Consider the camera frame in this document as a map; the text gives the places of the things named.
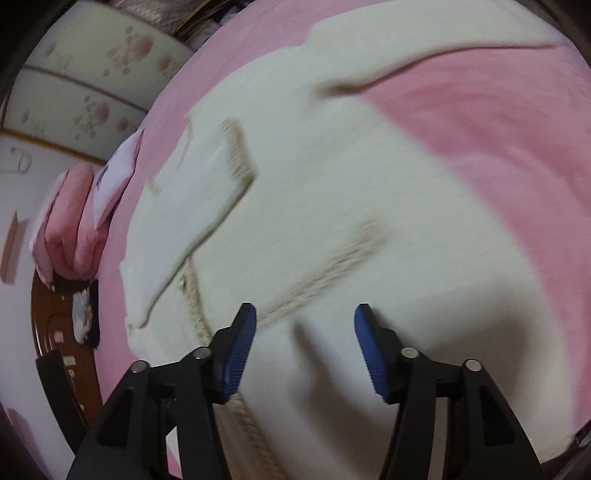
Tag white pillow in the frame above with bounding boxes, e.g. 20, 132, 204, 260
92, 129, 145, 229

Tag floral cream wardrobe doors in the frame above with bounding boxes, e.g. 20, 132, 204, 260
0, 0, 195, 162

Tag beige woven fabric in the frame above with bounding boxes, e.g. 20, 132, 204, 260
111, 0, 232, 38

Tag white fluffy towel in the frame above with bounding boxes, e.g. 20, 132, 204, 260
119, 0, 583, 480

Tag white plastic bag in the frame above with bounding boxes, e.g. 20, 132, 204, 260
71, 290, 94, 344

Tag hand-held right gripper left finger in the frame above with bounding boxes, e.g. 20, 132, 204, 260
67, 302, 257, 480

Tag pink folded quilt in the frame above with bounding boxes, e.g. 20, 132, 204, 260
30, 162, 109, 282

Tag pink bed sheet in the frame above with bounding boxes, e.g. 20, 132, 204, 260
95, 0, 591, 480

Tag brown wooden headboard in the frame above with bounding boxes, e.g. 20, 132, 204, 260
31, 270, 105, 416

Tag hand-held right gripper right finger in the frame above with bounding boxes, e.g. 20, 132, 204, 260
353, 303, 543, 480

